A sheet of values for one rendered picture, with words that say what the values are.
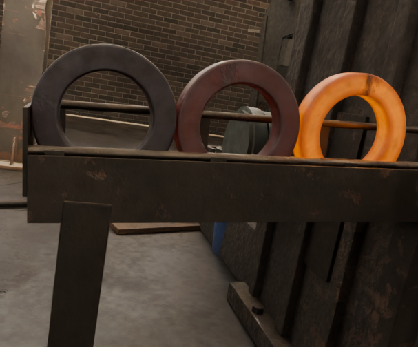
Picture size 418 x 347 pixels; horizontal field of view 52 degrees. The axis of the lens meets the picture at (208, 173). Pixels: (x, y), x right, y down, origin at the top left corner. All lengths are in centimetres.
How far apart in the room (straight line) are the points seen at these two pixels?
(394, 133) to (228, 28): 637
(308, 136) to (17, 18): 264
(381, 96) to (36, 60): 262
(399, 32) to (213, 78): 53
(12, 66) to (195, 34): 418
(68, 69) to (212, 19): 643
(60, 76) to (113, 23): 613
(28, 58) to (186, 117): 256
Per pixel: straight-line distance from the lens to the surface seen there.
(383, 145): 72
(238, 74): 59
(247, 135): 190
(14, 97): 311
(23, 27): 310
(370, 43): 113
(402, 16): 102
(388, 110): 71
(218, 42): 696
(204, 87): 58
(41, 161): 55
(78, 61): 56
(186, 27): 684
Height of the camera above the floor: 73
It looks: 11 degrees down
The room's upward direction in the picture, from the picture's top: 10 degrees clockwise
